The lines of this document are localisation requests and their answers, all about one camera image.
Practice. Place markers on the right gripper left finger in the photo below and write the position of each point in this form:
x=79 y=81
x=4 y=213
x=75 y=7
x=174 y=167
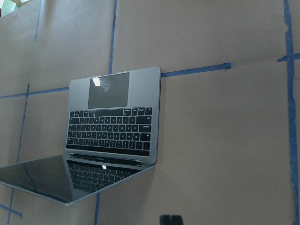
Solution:
x=165 y=220

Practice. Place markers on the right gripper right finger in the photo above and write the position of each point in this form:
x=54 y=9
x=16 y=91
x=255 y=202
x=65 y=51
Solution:
x=176 y=220

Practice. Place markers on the grey laptop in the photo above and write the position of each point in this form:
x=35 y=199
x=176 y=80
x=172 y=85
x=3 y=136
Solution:
x=111 y=135

